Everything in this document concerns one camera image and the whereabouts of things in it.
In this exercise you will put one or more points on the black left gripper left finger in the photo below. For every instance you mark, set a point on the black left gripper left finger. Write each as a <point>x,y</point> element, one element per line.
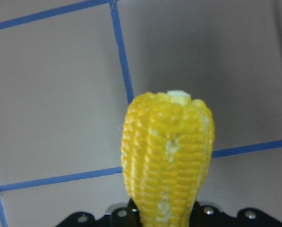
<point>125,216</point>

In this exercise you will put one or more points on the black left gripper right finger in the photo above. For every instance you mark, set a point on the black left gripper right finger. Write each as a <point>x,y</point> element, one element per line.
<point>205,216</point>

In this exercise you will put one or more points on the yellow plastic corn cob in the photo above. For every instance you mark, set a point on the yellow plastic corn cob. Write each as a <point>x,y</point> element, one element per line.
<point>166,149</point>

